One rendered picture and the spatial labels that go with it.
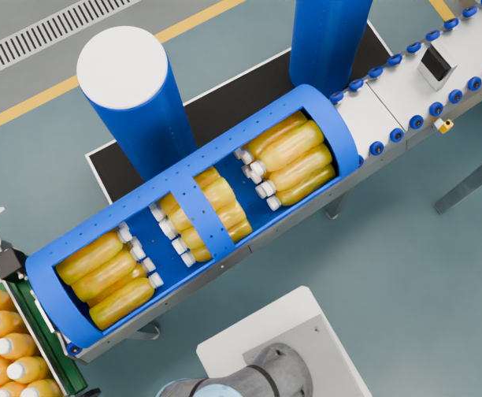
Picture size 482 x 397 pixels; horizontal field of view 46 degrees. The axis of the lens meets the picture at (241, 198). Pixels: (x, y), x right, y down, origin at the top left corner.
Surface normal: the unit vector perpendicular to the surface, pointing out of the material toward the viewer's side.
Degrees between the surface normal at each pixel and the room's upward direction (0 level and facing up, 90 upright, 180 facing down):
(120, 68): 0
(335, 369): 49
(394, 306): 0
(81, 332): 56
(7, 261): 0
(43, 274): 18
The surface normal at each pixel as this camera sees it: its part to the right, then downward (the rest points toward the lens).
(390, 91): -0.04, -0.25
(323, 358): -0.70, 0.15
